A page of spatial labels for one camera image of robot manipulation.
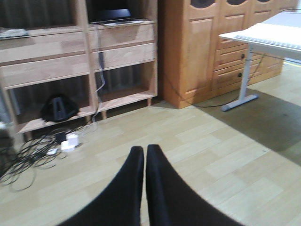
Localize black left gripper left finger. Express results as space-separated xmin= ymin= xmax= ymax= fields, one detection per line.
xmin=60 ymin=146 xmax=144 ymax=226

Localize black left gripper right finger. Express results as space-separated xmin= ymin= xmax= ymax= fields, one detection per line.
xmin=146 ymin=144 xmax=240 ymax=226

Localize white desk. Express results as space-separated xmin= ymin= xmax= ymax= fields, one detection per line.
xmin=219 ymin=9 xmax=301 ymax=112

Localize white power adapter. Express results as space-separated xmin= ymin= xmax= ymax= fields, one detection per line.
xmin=61 ymin=133 xmax=79 ymax=152

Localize wooden wardrobe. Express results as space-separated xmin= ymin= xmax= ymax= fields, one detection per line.
xmin=158 ymin=0 xmax=298 ymax=108

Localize wooden shelf unit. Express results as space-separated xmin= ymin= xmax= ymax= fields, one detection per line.
xmin=0 ymin=0 xmax=158 ymax=139

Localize silver laptop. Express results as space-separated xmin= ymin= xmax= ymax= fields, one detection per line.
xmin=86 ymin=0 xmax=143 ymax=26

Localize tangled black floor cables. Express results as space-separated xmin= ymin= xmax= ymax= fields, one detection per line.
xmin=0 ymin=127 xmax=95 ymax=193

